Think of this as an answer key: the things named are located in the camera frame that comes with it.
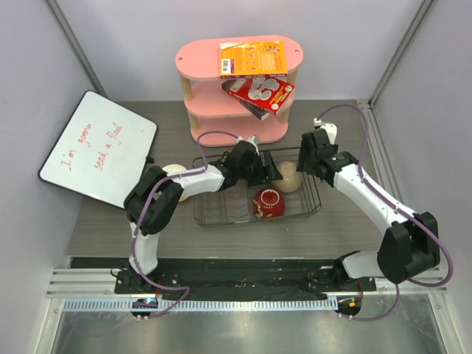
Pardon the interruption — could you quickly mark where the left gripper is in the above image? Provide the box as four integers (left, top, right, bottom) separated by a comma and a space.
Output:
237, 150, 282, 187

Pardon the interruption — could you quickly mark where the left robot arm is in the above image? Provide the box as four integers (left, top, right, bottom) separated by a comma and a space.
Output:
124, 136, 282, 294

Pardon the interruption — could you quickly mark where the white dry-erase board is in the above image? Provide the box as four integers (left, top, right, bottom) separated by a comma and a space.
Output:
38, 91, 158, 208

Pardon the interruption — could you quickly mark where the tan bowl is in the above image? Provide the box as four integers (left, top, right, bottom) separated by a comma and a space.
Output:
271, 161, 302, 193

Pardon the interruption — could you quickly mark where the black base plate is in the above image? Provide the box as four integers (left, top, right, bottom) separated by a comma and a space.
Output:
114, 254, 377, 300

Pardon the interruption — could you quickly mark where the black wire dish rack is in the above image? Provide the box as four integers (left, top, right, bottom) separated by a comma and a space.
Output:
194, 147, 322, 226

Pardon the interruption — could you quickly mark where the white slotted cable duct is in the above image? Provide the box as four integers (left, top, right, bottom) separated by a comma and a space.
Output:
63, 296, 338, 312

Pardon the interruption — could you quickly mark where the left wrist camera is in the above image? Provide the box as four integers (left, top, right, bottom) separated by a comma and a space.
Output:
237, 135, 260, 146

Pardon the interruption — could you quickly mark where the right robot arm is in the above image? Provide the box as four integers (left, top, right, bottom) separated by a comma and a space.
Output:
297, 128, 440, 291

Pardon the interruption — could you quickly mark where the pink three-tier shelf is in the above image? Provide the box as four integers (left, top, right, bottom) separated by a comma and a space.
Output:
175, 35, 304, 144

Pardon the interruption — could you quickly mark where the red patterned bowl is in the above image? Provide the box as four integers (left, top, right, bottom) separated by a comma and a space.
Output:
252, 188, 285, 219

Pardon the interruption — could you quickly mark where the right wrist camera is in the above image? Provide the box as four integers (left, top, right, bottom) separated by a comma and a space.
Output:
313, 117, 338, 145

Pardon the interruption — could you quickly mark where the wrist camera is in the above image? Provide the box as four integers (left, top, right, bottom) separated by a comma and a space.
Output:
237, 135, 260, 146
313, 117, 338, 145

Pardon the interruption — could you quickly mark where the red book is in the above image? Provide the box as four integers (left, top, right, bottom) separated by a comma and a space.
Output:
221, 77, 295, 120

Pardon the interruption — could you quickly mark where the orange book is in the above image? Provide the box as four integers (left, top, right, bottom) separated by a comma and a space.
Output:
219, 41, 288, 78

